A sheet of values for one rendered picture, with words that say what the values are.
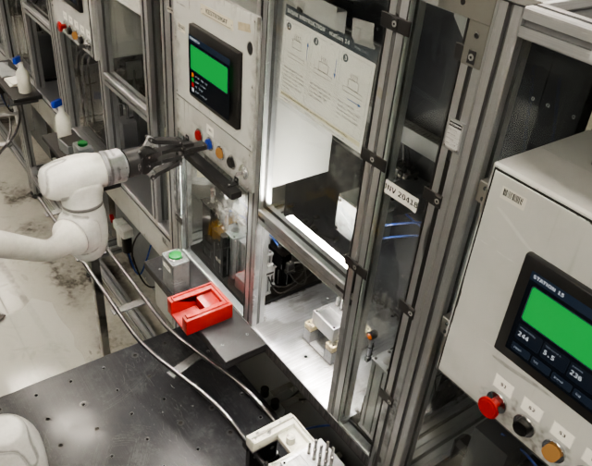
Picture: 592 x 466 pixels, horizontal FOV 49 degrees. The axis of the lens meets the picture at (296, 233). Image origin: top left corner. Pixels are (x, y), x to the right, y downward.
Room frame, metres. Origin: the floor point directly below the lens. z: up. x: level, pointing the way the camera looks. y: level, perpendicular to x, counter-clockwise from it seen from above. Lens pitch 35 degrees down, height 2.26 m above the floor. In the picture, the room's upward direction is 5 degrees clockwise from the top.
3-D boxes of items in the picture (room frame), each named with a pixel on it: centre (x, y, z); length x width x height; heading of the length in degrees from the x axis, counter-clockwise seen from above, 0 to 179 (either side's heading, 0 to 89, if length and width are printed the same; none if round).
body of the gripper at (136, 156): (1.48, 0.43, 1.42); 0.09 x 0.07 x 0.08; 129
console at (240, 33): (1.68, 0.17, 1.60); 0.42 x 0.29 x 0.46; 39
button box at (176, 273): (1.59, 0.36, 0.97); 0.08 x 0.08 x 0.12; 39
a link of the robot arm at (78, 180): (1.36, 0.57, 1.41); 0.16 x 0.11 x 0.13; 129
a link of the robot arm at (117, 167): (1.43, 0.48, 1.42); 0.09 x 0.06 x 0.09; 39
